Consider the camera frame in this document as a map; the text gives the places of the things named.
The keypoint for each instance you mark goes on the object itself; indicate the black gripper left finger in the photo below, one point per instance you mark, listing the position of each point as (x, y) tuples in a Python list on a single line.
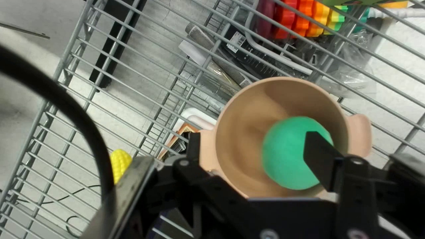
[(194, 170)]

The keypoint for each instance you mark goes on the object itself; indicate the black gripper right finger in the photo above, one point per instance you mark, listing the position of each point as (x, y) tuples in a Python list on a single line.
[(336, 172)]

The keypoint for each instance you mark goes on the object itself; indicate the green soft ball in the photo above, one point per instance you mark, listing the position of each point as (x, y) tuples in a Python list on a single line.
[(283, 152)]

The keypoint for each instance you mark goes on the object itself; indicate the yellow toy corn cob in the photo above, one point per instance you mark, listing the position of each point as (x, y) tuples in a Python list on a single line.
[(119, 164)]

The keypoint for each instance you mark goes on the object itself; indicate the rainbow striped plastic toy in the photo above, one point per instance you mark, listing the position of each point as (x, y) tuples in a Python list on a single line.
[(305, 17)]

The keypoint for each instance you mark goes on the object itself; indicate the silver metal mount bracket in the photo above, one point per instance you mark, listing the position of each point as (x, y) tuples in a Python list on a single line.
[(121, 199)]

